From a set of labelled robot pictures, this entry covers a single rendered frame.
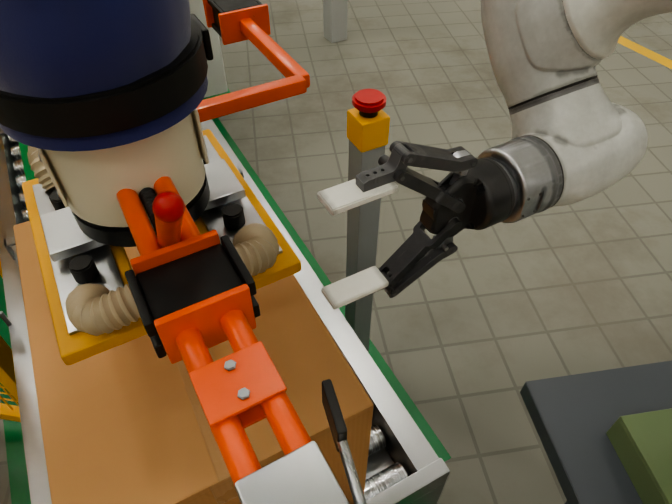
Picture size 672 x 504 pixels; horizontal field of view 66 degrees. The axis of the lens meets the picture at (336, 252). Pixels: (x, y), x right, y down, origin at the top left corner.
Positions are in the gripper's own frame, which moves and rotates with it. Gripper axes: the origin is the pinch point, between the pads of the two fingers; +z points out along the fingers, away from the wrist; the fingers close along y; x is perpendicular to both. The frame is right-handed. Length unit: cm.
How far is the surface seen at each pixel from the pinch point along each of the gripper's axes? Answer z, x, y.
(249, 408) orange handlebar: 14.1, -12.4, -1.6
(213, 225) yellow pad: 7.4, 20.4, 9.7
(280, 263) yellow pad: 2.3, 10.4, 10.4
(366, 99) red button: -34, 49, 17
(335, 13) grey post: -148, 272, 99
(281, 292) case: -0.2, 18.8, 26.5
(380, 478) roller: -8, -2, 67
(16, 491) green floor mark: 74, 62, 121
